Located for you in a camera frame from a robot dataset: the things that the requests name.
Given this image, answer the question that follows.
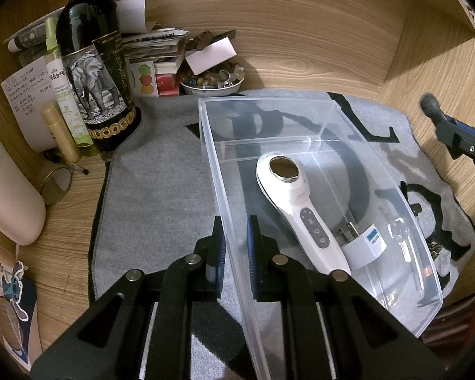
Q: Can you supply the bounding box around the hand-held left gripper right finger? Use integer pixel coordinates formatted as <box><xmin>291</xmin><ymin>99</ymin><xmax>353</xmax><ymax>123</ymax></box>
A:
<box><xmin>246</xmin><ymin>215</ymin><xmax>446</xmax><ymax>380</ymax></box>

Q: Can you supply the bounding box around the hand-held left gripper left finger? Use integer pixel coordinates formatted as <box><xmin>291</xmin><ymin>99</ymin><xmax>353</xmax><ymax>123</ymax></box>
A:
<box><xmin>31</xmin><ymin>215</ymin><xmax>227</xmax><ymax>380</ymax></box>

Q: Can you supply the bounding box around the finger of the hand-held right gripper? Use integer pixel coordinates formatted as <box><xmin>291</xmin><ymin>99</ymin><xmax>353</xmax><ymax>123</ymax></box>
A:
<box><xmin>420</xmin><ymin>93</ymin><xmax>475</xmax><ymax>185</ymax></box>

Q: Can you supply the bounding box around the clear plastic storage box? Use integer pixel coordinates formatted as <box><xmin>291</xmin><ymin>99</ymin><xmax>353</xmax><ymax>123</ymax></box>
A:
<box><xmin>198</xmin><ymin>96</ymin><xmax>444</xmax><ymax>380</ymax></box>

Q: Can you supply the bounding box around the white handheld facial massager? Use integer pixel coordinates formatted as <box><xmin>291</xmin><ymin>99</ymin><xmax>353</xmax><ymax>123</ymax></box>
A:
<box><xmin>256</xmin><ymin>153</ymin><xmax>353</xmax><ymax>276</ymax></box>

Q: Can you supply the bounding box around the grey mat with black letters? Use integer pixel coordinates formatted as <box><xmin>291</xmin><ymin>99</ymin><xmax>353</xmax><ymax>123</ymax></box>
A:
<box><xmin>88</xmin><ymin>89</ymin><xmax>475</xmax><ymax>380</ymax></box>

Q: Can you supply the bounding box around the white plug adapter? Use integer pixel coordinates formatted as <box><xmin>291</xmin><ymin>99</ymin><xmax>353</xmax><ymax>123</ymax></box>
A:
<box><xmin>336</xmin><ymin>222</ymin><xmax>389</xmax><ymax>270</ymax></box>

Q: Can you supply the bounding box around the white bowl of coloured stones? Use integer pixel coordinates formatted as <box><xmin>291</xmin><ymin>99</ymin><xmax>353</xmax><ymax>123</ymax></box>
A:
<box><xmin>180</xmin><ymin>62</ymin><xmax>246</xmax><ymax>96</ymax></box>

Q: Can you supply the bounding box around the small round mirror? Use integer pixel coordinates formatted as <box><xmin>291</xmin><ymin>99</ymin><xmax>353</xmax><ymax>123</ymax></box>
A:
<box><xmin>40</xmin><ymin>166</ymin><xmax>74</xmax><ymax>206</ymax></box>

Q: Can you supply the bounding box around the small red box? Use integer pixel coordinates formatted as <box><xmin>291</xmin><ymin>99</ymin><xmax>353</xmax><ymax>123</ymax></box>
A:
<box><xmin>154</xmin><ymin>72</ymin><xmax>182</xmax><ymax>97</ymax></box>

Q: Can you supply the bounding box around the fruit sticker card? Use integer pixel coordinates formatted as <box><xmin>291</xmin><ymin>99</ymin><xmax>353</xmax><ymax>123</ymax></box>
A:
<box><xmin>128</xmin><ymin>60</ymin><xmax>159</xmax><ymax>98</ymax></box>

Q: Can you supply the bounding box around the blank white card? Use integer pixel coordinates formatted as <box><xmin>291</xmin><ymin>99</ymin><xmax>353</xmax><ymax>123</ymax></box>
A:
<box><xmin>185</xmin><ymin>36</ymin><xmax>238</xmax><ymax>75</ymax></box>

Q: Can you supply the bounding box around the yellow lip balm tube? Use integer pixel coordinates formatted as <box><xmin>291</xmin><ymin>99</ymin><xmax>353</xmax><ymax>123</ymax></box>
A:
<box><xmin>41</xmin><ymin>103</ymin><xmax>81</xmax><ymax>163</ymax></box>

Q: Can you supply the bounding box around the blue cartoon sticker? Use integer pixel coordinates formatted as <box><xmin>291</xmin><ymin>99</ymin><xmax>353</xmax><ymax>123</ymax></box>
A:
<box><xmin>0</xmin><ymin>261</ymin><xmax>31</xmax><ymax>322</ymax></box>

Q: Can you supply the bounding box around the dark blue card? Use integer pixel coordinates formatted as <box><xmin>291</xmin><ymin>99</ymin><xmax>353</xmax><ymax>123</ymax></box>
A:
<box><xmin>0</xmin><ymin>277</ymin><xmax>43</xmax><ymax>365</ymax></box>

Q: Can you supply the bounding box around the dark brown tool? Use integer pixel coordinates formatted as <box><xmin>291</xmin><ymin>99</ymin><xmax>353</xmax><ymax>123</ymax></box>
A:
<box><xmin>187</xmin><ymin>29</ymin><xmax>237</xmax><ymax>52</ymax></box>

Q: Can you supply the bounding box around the stack of booklets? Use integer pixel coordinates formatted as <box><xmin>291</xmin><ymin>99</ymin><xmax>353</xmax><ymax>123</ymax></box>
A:
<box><xmin>119</xmin><ymin>28</ymin><xmax>191</xmax><ymax>77</ymax></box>

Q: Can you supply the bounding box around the white green labelled tube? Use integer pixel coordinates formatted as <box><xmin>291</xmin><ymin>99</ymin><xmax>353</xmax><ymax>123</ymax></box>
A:
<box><xmin>43</xmin><ymin>16</ymin><xmax>101</xmax><ymax>157</ymax></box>

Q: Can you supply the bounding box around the cream white plastic bottle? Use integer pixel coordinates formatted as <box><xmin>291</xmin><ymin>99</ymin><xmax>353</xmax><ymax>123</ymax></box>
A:
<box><xmin>0</xmin><ymin>125</ymin><xmax>47</xmax><ymax>246</ymax></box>

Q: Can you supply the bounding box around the dark wine bottle elephant label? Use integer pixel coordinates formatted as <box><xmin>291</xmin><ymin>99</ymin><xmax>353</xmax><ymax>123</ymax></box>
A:
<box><xmin>55</xmin><ymin>0</ymin><xmax>142</xmax><ymax>152</ymax></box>

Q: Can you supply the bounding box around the handwritten white paper note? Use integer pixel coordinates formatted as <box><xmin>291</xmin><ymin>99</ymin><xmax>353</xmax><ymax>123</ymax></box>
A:
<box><xmin>1</xmin><ymin>61</ymin><xmax>64</xmax><ymax>153</ymax></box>

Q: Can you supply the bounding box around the rolled newspaper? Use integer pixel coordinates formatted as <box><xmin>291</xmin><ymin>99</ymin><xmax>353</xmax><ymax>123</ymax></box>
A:
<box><xmin>4</xmin><ymin>8</ymin><xmax>70</xmax><ymax>54</ymax></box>

